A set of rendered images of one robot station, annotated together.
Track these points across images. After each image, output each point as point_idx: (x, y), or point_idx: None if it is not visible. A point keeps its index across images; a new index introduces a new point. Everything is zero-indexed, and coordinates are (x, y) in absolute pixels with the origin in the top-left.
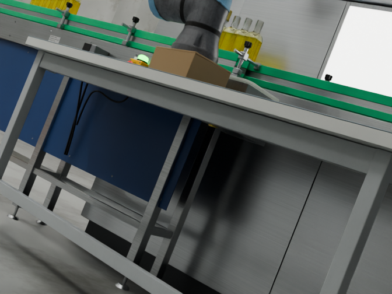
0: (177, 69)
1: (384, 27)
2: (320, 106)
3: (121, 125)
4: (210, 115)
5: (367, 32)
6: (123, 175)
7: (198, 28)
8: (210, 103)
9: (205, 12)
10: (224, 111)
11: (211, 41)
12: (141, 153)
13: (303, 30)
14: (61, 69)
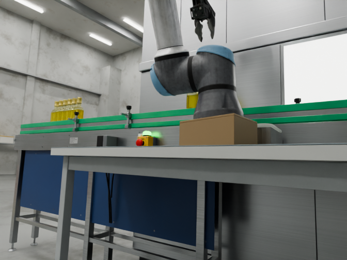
0: (217, 137)
1: (321, 51)
2: (316, 124)
3: (146, 188)
4: (288, 179)
5: (308, 59)
6: (164, 228)
7: (219, 90)
8: (280, 164)
9: (219, 72)
10: (309, 170)
11: (235, 98)
12: (172, 206)
13: (253, 75)
14: (88, 167)
